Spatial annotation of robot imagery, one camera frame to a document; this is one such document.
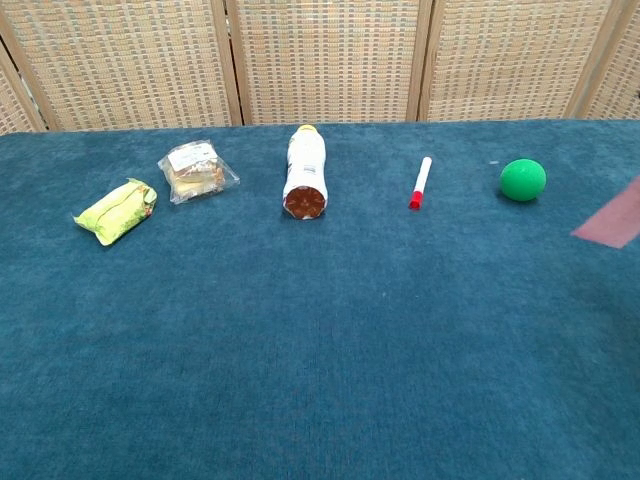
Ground white marker with red cap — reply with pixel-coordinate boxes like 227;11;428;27
408;156;434;211

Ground white-label bottle with yellow cap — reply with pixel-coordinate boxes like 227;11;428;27
281;124;329;222

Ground clear bag of bread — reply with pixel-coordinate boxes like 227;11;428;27
157;139;241;205

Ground blue table cloth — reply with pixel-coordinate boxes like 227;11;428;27
0;118;640;480

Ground green foam ball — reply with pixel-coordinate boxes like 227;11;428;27
499;158;548;203

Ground woven folding screen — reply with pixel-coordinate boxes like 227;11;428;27
0;0;640;134

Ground yellow-green snack packet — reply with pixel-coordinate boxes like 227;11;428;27
73;177;159;247

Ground red rectangular packet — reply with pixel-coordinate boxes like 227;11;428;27
570;174;640;250

